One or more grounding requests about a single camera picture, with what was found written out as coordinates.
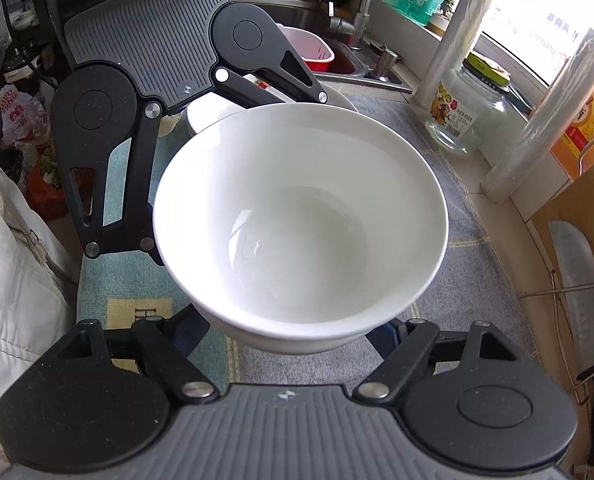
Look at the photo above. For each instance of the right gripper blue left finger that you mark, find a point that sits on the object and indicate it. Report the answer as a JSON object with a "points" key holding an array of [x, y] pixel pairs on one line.
{"points": [[187, 329]]}

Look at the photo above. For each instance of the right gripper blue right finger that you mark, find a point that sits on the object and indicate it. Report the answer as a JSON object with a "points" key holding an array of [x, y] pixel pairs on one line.
{"points": [[385, 338]]}

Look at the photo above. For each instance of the white plate with flower print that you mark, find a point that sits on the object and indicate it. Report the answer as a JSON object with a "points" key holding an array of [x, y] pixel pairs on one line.
{"points": [[209, 109]]}

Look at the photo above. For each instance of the large plain white bowl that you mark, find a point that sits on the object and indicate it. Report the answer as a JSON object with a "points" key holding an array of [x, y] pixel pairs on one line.
{"points": [[301, 220]]}

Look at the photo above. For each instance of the kitchen cleaver knife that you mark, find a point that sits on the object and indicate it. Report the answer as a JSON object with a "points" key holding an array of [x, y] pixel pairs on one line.
{"points": [[575, 261]]}

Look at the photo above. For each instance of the grey checked table mat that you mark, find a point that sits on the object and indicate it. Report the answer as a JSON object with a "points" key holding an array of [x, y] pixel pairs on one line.
{"points": [[472, 284]]}

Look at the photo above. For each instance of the red snack bag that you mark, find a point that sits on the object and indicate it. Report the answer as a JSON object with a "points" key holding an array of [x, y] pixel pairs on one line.
{"points": [[23, 116]]}

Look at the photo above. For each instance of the white strainer basket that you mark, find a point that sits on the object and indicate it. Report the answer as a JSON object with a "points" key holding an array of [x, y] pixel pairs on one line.
{"points": [[309, 46]]}

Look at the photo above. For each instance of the white jacket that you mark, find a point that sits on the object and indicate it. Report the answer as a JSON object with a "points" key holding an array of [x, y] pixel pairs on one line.
{"points": [[38, 282]]}

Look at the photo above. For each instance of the red wash basin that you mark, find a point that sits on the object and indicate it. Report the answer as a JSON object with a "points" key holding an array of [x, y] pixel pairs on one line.
{"points": [[345, 63]]}

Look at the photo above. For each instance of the chrome faucet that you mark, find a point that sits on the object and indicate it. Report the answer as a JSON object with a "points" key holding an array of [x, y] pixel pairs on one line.
{"points": [[353, 30]]}

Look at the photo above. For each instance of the stainless steel sink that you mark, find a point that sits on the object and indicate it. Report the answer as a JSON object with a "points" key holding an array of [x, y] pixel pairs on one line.
{"points": [[307, 15]]}

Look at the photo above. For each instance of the glass jar with green lid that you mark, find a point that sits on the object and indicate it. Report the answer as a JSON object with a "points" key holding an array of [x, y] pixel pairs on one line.
{"points": [[470, 101]]}

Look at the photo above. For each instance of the wooden cutting board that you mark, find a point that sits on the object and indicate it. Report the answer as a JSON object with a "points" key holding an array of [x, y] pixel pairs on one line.
{"points": [[574, 204]]}

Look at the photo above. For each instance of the plastic wrap roll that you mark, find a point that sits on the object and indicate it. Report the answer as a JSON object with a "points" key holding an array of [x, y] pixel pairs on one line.
{"points": [[458, 40], [571, 89]]}

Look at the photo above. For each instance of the wire knife rack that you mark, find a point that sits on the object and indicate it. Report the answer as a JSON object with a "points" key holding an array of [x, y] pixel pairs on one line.
{"points": [[578, 388]]}

